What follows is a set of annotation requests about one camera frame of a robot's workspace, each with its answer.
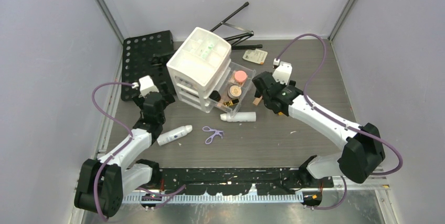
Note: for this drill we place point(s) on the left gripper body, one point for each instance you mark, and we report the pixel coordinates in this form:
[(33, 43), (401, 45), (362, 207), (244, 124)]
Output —
[(167, 100)]

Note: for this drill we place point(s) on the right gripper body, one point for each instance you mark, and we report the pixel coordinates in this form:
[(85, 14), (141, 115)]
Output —
[(266, 103)]

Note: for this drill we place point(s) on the small white bottle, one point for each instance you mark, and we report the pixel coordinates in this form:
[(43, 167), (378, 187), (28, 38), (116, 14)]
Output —
[(239, 117)]

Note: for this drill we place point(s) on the pink round compact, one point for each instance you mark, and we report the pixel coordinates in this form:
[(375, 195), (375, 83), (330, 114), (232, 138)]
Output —
[(240, 76)]

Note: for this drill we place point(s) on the beige powder jar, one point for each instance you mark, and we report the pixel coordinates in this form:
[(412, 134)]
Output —
[(234, 91)]

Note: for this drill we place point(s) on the black gold lipstick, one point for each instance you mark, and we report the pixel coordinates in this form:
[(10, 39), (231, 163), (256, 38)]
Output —
[(232, 102)]

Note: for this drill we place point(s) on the white plastic drawer organizer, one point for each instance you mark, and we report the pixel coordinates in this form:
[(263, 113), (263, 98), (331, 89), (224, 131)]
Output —
[(203, 64)]

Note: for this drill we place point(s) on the purple eyelash curler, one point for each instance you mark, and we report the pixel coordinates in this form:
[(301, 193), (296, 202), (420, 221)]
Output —
[(214, 133)]

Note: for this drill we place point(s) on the black round jar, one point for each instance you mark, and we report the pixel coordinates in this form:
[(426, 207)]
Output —
[(215, 96)]

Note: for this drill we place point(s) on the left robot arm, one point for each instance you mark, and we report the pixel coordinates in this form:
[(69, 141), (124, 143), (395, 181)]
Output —
[(104, 182)]

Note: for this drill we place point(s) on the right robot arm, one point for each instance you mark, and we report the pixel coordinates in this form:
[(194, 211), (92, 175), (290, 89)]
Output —
[(360, 154)]

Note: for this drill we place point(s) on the beige concealer stick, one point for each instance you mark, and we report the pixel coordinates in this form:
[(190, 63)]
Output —
[(256, 101)]

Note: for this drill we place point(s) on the large white spray bottle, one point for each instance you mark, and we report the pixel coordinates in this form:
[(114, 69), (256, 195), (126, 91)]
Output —
[(174, 134)]

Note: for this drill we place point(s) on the white sachet packet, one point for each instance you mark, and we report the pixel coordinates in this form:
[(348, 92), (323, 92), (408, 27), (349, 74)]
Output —
[(255, 56)]

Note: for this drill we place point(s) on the black music stand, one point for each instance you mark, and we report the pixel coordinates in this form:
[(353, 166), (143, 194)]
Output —
[(149, 54)]

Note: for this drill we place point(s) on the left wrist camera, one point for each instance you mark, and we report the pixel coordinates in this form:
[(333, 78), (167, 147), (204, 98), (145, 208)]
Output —
[(145, 85)]

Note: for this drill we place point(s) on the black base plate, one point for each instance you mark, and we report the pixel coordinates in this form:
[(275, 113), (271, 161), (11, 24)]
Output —
[(235, 181)]

